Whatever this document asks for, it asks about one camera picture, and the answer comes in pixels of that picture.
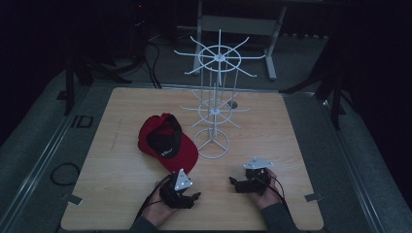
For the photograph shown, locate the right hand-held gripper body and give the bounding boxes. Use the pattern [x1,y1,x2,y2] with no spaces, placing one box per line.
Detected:
[243,157,274,196]

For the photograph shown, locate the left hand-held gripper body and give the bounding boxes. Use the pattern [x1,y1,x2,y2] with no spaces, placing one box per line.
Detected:
[158,168,196,210]

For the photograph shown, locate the red baseball cap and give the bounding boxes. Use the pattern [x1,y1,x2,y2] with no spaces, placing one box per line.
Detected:
[137,113,199,174]

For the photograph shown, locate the person's right hand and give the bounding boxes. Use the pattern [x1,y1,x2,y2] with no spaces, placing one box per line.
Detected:
[249,168,284,210]

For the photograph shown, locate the black tripod stand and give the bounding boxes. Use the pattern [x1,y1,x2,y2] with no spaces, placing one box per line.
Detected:
[281,33,354,131]
[62,38,134,117]

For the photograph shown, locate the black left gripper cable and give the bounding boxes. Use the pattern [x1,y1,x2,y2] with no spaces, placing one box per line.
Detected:
[135,174,173,224]

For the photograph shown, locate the black rectangular floor bracket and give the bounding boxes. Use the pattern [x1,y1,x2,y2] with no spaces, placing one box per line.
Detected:
[70,115,94,129]

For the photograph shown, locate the looped black floor cable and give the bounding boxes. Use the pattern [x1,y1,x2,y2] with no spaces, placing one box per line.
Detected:
[50,162,82,187]

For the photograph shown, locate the white wire hat rack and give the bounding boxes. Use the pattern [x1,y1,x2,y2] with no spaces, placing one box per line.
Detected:
[173,29,266,160]

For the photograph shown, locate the black floor cables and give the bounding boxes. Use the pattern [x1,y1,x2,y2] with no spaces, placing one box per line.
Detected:
[140,38,163,89]

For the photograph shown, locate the grey metal desk frame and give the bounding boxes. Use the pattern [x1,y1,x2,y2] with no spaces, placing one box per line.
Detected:
[192,0,289,82]

